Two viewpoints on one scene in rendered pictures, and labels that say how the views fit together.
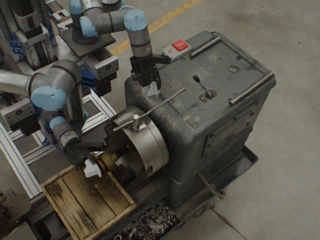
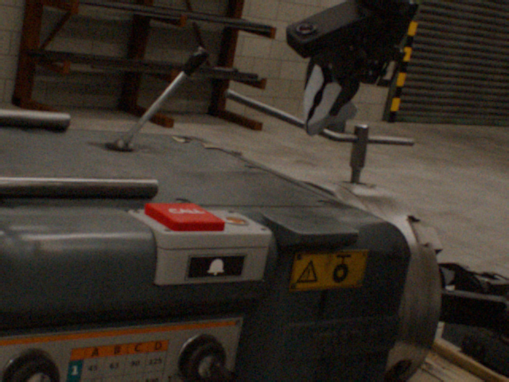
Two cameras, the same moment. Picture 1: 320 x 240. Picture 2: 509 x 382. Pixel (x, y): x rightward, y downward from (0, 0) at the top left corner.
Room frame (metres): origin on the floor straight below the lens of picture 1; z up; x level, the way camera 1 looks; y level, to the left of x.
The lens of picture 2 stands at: (2.22, 0.05, 1.51)
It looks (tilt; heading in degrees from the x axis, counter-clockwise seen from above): 12 degrees down; 183
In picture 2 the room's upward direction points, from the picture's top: 11 degrees clockwise
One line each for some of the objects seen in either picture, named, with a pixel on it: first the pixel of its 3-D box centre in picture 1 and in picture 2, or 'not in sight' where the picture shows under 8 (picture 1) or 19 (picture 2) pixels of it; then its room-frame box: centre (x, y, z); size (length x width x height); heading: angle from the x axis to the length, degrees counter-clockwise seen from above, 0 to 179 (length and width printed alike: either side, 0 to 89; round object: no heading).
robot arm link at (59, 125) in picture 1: (62, 129); not in sight; (0.84, 0.45, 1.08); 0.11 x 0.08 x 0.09; 41
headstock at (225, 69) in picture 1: (196, 101); (99, 323); (1.07, -0.17, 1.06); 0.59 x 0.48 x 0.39; 132
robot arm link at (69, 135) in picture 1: (70, 140); not in sight; (0.78, 0.40, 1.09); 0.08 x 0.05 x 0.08; 131
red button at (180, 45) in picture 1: (180, 45); (184, 220); (1.26, -0.07, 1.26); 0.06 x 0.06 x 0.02; 42
